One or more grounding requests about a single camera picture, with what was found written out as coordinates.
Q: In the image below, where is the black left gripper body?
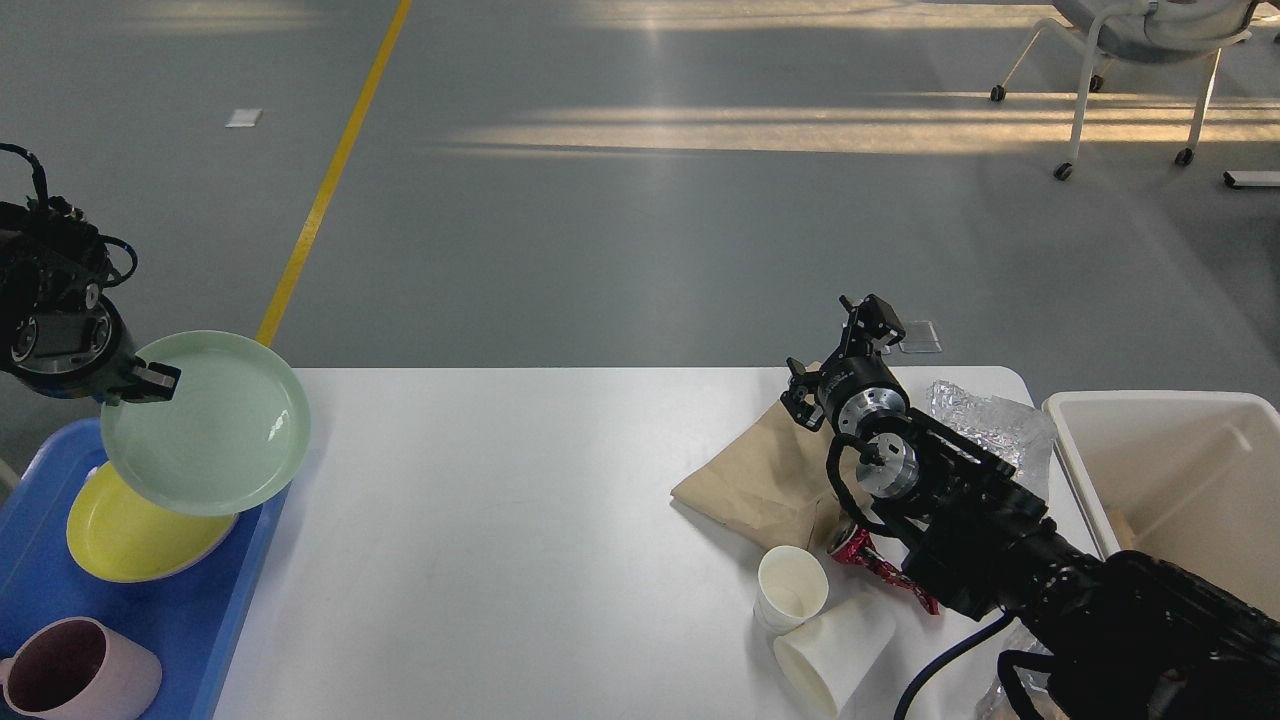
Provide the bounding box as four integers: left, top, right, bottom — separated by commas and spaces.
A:
1, 299, 136, 398

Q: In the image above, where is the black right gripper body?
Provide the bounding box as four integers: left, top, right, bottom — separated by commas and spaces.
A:
817, 357, 910, 433

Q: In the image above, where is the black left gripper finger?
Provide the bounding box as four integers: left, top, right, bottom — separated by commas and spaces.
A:
100, 360, 182, 406

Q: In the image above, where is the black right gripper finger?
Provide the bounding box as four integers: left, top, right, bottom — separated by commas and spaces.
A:
780, 357, 826, 433
838, 293, 906, 360

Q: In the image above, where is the pale green plate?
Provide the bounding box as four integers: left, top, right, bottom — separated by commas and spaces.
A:
100, 331, 312, 518

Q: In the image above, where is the pink mug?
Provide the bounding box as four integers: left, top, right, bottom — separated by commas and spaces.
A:
1, 616, 163, 719

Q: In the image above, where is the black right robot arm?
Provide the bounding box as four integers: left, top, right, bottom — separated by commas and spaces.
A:
780, 293, 1279, 719

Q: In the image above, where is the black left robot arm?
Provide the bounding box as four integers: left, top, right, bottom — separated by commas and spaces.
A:
1, 143, 180, 405

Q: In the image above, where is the clear floor plate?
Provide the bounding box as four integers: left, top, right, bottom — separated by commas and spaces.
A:
883, 322, 945, 355

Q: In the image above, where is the brown paper bag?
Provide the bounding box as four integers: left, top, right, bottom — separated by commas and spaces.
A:
671, 402, 844, 551

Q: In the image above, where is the yellow plate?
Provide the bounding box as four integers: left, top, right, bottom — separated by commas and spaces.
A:
65, 462, 239, 584

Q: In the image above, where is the red crushed wrapper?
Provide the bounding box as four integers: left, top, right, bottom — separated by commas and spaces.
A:
826, 521, 941, 616

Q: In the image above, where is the clear crumpled plastic wrap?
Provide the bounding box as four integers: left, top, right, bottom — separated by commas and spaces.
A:
925, 380, 1057, 500

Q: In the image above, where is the upright white paper cup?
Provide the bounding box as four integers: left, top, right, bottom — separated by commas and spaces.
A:
753, 544, 829, 635

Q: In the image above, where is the blue plastic tray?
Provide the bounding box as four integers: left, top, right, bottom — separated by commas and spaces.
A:
1, 418, 285, 719

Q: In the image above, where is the lying white paper cup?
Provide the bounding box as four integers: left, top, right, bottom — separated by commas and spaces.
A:
772, 593, 897, 719

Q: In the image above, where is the white plastic bin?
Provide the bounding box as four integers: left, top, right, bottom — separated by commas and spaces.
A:
1042, 389, 1279, 618

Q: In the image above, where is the white bar on floor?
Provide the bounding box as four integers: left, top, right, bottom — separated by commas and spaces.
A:
1222, 170, 1280, 190

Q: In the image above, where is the white rolling chair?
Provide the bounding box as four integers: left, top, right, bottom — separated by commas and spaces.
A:
989, 1, 1258, 182

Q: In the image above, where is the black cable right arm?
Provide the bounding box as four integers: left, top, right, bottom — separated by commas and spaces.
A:
892, 612, 1016, 720

